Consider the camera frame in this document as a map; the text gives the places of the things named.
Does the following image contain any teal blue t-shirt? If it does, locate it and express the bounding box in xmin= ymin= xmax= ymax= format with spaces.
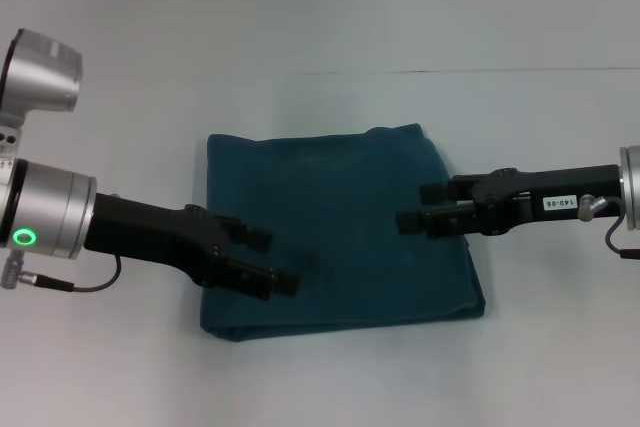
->
xmin=198 ymin=121 xmax=487 ymax=344

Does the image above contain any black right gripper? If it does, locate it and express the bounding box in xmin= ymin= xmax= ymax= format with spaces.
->
xmin=396 ymin=164 xmax=624 ymax=240

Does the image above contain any right arm cable silver plug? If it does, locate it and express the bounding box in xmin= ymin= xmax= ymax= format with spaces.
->
xmin=578 ymin=194 xmax=640 ymax=262

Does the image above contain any left arm cable red plug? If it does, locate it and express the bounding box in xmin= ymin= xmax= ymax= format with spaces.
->
xmin=0 ymin=252 xmax=122 ymax=295

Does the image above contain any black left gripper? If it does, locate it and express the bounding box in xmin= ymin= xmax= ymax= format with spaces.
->
xmin=83 ymin=192 xmax=300 ymax=302

